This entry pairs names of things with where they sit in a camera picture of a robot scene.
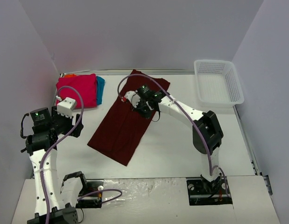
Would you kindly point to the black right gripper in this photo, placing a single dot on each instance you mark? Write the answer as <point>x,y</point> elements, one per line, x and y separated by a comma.
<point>139,107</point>

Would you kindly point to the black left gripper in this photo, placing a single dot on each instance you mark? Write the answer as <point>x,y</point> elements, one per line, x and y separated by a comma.
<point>73,124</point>

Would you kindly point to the dark red t shirt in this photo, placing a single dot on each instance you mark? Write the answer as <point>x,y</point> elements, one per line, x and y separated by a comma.
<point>119,133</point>

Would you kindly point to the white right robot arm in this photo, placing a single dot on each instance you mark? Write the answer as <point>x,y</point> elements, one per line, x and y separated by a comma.
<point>207,133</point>

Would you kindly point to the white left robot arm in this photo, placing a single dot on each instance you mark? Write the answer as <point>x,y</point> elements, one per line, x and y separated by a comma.
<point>50,127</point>

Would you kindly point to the pink folded t shirt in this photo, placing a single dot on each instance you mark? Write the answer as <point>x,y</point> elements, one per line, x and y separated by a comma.
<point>85,85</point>

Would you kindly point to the orange folded t shirt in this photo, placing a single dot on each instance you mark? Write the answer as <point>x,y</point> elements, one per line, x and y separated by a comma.
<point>69,75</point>

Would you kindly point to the blue folded t shirt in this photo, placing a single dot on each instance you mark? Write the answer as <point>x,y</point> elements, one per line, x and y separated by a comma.
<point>100,88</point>

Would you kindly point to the white plastic laundry basket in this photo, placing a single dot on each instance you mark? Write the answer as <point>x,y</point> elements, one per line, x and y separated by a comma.
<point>217,83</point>

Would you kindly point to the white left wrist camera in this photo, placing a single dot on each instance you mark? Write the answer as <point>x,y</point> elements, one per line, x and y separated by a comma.
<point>65,107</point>

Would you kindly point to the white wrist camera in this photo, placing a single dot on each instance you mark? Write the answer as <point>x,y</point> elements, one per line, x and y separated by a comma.
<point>65,107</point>
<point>132,97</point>

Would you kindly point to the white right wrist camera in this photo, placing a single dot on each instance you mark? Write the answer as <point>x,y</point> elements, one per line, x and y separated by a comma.
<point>132,97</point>

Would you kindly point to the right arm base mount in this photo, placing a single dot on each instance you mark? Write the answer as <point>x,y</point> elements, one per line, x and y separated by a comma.
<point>204,193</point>

